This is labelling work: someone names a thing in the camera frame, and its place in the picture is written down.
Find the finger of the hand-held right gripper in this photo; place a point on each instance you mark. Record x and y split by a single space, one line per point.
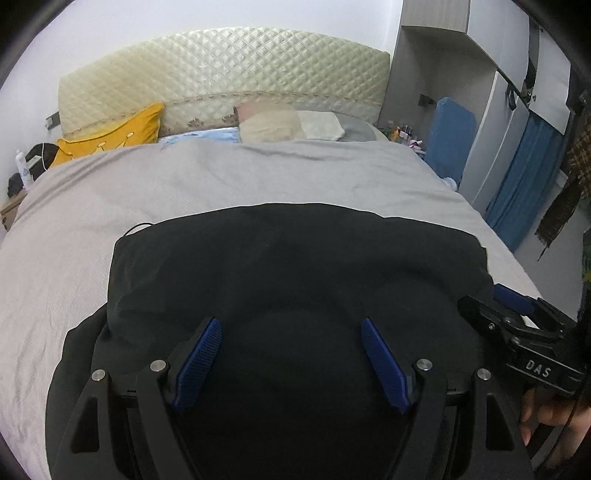
487 318
515 299

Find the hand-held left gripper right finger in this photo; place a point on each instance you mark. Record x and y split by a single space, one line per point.
383 364

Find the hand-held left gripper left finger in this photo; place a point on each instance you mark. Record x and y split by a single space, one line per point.
198 362

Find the black puffer jacket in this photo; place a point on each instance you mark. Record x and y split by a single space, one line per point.
286 277

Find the person's right hand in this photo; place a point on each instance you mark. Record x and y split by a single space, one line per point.
549 420

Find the blue curtain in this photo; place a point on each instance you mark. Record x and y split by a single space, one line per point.
526 184

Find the brown plaid scarf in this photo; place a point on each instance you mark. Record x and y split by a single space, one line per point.
565 194

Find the white rounded object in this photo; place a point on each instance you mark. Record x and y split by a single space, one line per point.
450 182

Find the blue padded board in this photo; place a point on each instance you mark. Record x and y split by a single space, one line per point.
450 136

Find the bed with grey sheet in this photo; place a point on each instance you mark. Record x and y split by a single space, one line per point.
69 230

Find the group of small bottles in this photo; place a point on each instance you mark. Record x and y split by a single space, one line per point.
406 136

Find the black hanging garment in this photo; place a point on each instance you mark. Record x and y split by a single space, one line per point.
575 106

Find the light blue cloth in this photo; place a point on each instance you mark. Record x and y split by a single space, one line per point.
203 136

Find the grey pillow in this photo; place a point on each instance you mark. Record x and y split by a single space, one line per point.
362 127

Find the wooden nightstand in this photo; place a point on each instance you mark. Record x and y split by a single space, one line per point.
11 210

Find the white grey wardrobe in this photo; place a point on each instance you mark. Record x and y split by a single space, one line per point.
480 60

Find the yellow pillow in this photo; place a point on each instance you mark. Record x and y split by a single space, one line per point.
111 134

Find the beige patchwork pillow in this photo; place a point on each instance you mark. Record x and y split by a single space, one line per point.
277 125

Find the white bottle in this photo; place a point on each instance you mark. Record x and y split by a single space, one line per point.
23 170

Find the black bag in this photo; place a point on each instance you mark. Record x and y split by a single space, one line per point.
44 151

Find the cream quilted headboard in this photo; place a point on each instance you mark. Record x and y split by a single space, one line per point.
231 69

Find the dark wall socket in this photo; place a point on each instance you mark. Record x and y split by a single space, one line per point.
425 99
51 119

